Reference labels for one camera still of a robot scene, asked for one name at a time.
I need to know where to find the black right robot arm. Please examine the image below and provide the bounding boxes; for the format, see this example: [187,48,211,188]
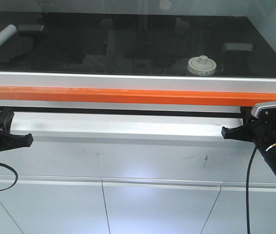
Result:
[221,106,276,176]

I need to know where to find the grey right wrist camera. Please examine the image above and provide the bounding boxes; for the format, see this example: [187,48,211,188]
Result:
[251,101,276,119]

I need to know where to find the fume hood sash with orange bar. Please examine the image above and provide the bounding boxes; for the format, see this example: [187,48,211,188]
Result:
[0,0,276,114]

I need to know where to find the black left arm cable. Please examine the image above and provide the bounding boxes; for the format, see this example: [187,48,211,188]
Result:
[0,159,18,192]

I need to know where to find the glass jar with white lid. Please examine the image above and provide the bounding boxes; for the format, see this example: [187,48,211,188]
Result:
[187,55,217,76]

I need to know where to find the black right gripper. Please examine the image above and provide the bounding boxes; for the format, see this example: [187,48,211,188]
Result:
[221,106,276,153]

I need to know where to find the black right camera cable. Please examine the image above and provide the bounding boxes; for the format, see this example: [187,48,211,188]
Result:
[246,143,259,234]

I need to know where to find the white base cabinet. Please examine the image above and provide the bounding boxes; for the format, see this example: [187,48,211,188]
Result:
[0,111,276,234]

